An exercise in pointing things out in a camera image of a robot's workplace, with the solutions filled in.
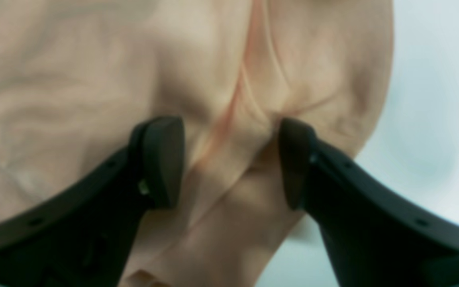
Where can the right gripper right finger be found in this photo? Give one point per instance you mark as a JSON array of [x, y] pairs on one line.
[[373, 237]]

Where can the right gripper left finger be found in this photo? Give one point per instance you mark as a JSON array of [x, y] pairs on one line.
[[82, 237]]

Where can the peach T-shirt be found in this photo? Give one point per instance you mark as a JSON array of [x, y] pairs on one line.
[[77, 75]]

